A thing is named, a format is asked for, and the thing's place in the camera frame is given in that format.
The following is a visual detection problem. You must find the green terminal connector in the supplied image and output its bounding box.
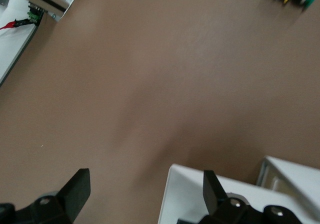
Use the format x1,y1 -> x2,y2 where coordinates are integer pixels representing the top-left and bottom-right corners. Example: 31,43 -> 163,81
26,3 -> 46,25

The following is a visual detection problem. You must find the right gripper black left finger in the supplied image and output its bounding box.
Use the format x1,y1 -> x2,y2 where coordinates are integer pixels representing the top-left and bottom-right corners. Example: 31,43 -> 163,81
31,168 -> 91,224

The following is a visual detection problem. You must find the red wire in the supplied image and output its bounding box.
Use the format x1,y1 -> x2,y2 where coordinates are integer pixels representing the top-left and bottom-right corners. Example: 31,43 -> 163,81
0,20 -> 18,32

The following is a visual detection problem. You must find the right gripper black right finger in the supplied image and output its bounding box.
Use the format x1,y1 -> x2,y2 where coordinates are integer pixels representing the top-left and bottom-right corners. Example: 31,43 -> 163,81
198,170 -> 263,224

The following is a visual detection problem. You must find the aluminium profile beam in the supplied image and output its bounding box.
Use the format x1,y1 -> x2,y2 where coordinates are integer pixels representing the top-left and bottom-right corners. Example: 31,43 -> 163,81
12,0 -> 78,23

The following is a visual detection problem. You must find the white side board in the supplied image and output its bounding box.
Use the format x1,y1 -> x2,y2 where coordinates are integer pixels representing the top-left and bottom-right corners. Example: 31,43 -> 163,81
0,0 -> 40,87

